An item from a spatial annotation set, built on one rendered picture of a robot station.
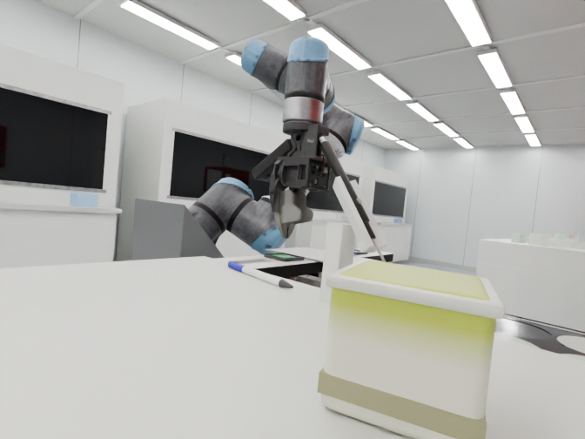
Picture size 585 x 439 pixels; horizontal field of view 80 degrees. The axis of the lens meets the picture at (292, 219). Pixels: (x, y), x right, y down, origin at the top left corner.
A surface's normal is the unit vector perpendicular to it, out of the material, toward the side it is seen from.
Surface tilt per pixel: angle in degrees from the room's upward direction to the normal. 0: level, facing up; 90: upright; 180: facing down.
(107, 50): 90
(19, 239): 90
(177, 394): 0
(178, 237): 90
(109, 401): 0
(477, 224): 90
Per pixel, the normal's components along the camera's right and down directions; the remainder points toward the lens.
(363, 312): -0.43, 0.00
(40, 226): 0.76, 0.10
